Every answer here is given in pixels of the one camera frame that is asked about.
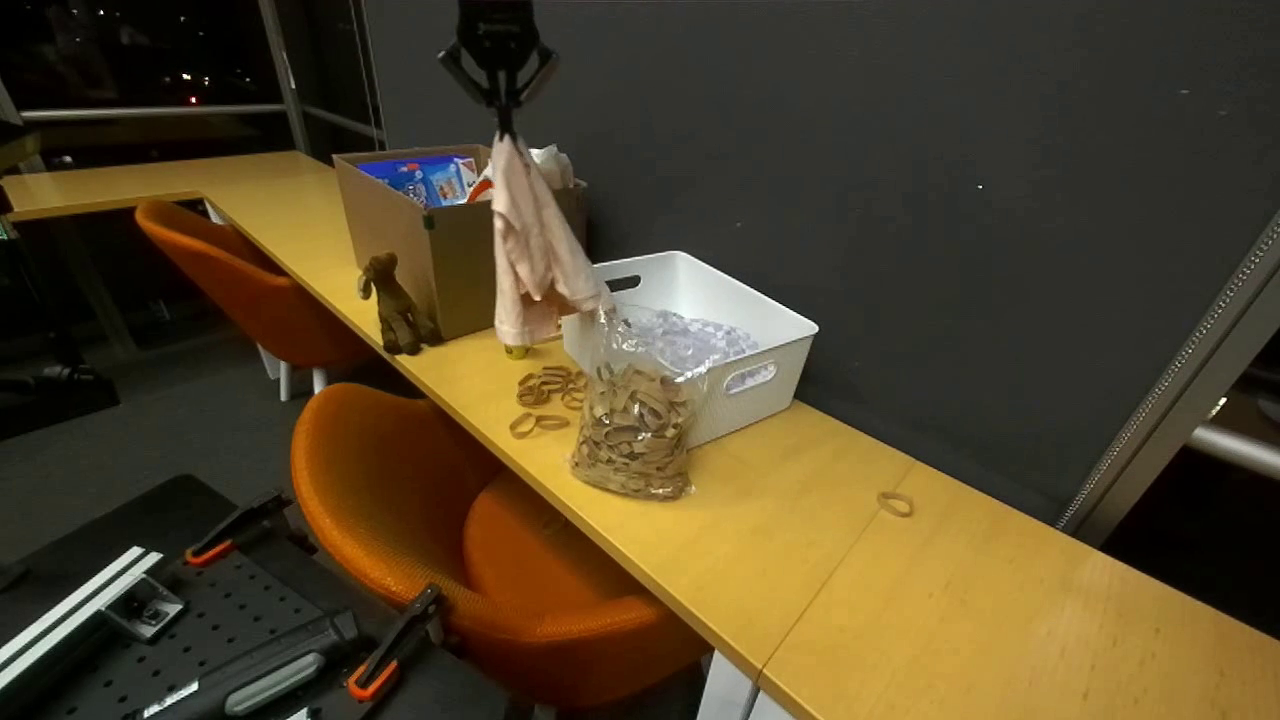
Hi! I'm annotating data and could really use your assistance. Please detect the heap of rubber bands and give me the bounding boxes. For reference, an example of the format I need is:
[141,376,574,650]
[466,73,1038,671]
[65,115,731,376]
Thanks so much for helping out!
[515,364,589,412]

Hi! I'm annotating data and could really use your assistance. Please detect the black tool with grey handle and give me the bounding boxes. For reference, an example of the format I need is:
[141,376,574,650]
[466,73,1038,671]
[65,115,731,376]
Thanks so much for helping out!
[125,610,363,720]

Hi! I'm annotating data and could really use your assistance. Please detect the white plastic bag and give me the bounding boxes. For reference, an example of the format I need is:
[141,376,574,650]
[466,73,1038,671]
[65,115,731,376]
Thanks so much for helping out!
[529,144,577,192]

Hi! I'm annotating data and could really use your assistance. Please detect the peach clothing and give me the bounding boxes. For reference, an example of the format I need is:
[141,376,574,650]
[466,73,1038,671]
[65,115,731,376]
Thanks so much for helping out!
[489,133,613,348]

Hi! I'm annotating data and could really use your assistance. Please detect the orange chair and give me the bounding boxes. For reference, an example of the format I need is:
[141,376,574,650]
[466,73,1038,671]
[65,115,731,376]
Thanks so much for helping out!
[134,198,378,403]
[289,382,713,713]

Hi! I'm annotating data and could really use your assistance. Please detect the white plastic basket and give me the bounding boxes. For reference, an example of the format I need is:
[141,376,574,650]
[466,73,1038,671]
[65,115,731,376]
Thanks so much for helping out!
[561,250,820,449]

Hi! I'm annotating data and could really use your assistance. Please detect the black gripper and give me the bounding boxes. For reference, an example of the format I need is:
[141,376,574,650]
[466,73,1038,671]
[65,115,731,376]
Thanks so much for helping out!
[437,0,562,140]

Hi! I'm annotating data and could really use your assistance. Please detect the brown plush toy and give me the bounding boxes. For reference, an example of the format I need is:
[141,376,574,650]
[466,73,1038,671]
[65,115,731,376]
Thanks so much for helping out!
[357,251,443,357]

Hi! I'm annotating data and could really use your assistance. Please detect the cardboard box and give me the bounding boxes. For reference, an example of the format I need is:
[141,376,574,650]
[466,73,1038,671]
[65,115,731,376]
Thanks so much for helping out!
[332,144,589,342]

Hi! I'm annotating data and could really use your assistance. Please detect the silver handrail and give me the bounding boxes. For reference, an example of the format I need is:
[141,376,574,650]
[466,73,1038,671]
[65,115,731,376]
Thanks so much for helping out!
[1187,423,1280,483]

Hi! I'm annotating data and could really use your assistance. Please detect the purple checkered cloth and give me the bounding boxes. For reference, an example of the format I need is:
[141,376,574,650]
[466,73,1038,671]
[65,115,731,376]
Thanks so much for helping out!
[640,309,762,363]

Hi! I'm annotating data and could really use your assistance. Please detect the orange and black clamp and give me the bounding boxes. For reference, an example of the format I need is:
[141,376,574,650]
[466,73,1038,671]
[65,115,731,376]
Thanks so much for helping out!
[346,584,447,704]
[184,489,293,569]

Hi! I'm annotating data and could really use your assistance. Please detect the window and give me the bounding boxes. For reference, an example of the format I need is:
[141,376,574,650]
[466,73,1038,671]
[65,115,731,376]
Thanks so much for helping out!
[0,0,388,166]

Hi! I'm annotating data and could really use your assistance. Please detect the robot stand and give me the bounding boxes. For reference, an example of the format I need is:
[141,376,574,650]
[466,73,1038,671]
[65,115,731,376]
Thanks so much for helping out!
[0,473,526,720]

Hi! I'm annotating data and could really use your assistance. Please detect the black and white rail mount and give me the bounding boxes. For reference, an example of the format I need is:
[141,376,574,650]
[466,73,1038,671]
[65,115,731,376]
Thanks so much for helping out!
[0,545,188,693]

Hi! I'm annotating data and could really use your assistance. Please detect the bag of rubber bands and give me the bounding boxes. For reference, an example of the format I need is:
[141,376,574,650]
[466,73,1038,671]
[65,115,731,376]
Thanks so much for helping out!
[568,304,738,502]

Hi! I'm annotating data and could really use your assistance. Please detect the blue printed boxes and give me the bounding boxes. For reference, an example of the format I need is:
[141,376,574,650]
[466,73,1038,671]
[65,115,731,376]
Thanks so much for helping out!
[357,154,480,210]

